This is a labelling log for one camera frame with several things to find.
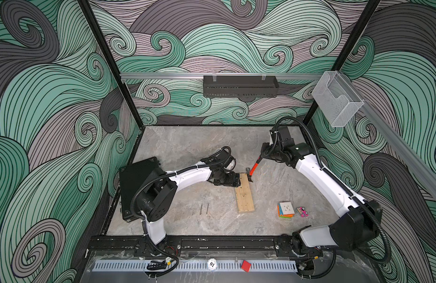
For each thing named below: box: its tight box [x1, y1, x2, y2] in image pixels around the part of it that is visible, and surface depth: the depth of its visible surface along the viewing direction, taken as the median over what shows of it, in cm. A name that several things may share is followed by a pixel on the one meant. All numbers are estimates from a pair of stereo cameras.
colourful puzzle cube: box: [276, 201, 296, 219], surface depth 81 cm
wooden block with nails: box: [236, 172, 256, 213], surface depth 86 cm
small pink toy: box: [296, 206, 309, 217], surface depth 83 cm
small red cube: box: [241, 260, 252, 273], surface depth 70 cm
